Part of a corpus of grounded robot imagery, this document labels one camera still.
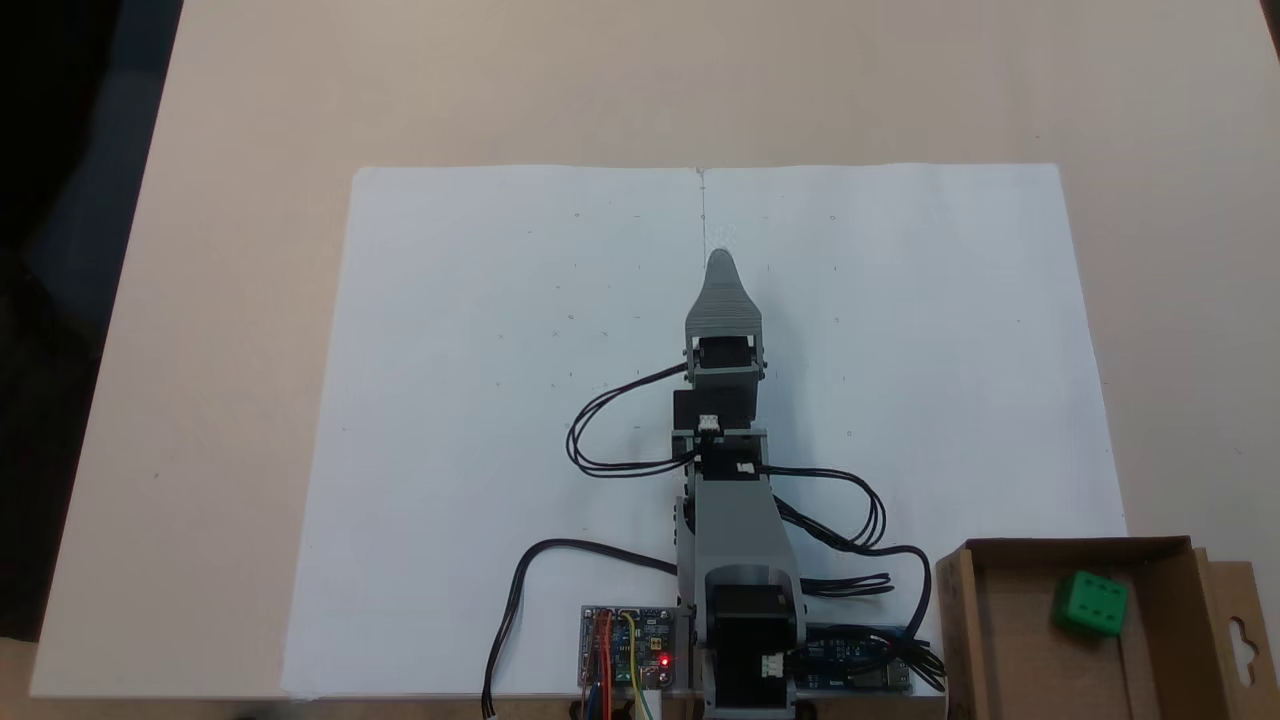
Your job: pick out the grey wide fixed gripper jaw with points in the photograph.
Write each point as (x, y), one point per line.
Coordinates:
(723, 305)

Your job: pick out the green dice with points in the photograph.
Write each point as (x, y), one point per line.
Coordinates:
(1090, 603)

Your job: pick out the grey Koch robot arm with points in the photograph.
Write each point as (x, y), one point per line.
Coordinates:
(735, 540)

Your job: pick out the white paper sheet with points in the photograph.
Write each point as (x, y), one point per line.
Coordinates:
(950, 350)
(450, 450)

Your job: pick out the blue circuit board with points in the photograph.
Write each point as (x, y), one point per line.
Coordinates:
(850, 655)

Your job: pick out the brown cardboard box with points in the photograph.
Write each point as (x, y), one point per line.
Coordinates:
(1010, 650)

